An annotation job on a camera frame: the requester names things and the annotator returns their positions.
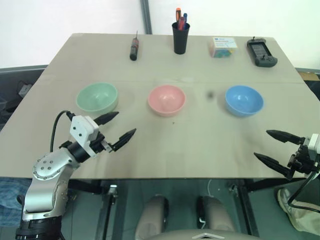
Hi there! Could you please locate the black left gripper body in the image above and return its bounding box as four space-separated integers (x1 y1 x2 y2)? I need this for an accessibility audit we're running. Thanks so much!
90 132 113 154

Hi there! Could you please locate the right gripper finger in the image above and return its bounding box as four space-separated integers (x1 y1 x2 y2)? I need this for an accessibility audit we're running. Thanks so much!
265 129 306 146
253 152 295 180

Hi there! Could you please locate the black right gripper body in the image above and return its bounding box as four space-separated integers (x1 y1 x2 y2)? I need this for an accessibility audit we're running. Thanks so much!
287 143 316 180

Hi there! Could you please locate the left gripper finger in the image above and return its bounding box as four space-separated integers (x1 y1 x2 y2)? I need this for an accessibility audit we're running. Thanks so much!
94 111 120 126
111 128 137 152

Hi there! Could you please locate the green bowl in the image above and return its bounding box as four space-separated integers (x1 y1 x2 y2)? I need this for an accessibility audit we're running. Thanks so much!
76 82 119 113

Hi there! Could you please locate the white sneaker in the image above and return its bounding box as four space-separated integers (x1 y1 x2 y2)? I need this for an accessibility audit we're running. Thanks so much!
276 187 299 221

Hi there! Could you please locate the blue bowl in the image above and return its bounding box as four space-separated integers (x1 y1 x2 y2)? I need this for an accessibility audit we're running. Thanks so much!
224 85 265 118

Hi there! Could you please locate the pink bowl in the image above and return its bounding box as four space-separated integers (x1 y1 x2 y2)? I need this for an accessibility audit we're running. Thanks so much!
147 84 187 117

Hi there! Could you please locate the beige trouser leg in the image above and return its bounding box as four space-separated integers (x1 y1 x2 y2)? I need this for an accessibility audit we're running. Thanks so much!
287 199 320 240

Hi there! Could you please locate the brown cardboard box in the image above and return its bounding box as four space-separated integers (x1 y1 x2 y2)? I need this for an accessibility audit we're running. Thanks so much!
298 71 320 82

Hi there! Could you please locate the black screwdriver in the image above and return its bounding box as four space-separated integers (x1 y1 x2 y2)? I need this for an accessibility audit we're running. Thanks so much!
129 30 140 61

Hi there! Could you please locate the black handheld remote controller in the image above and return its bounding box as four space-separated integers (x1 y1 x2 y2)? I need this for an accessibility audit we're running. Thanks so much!
246 36 279 68

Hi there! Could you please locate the small grey power adapter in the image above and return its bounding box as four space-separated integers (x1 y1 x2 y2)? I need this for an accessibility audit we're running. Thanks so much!
17 80 32 98

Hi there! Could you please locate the grey robot torso edge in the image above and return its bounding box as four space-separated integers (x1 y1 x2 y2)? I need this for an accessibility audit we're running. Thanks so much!
149 230 261 240

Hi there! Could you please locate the blue checkered cloth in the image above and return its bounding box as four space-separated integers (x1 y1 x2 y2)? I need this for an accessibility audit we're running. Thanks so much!
0 176 34 228

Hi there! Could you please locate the black pen cup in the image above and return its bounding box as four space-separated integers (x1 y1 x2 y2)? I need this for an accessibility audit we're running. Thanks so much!
171 21 191 55

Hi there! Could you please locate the clear box of coloured clips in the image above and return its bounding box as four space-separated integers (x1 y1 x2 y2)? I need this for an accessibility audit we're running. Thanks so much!
208 36 238 59

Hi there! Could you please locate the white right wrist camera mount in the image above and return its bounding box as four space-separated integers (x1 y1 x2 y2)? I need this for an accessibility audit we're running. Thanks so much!
306 133 320 174

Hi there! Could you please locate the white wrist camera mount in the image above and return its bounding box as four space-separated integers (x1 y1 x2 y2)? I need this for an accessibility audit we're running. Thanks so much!
69 115 100 159
306 133 320 174

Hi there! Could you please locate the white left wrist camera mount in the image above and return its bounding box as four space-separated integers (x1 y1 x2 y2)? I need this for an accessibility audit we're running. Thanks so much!
69 115 100 159

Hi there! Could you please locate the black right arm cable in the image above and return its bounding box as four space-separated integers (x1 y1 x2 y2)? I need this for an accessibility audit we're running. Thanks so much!
287 171 320 209

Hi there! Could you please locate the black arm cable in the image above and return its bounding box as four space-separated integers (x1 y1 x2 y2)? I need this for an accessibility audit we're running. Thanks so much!
287 171 320 209
49 110 76 152

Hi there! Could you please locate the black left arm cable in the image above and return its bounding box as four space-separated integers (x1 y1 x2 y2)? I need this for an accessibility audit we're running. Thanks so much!
49 110 76 152

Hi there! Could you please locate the black table frame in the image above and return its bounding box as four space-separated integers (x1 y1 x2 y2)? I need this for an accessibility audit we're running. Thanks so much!
65 177 312 240

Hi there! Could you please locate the thin white cable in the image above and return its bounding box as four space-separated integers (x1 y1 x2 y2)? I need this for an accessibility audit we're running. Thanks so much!
206 178 214 199

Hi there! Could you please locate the grey vertical post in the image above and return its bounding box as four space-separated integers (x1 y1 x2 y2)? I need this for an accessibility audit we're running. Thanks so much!
139 0 154 35

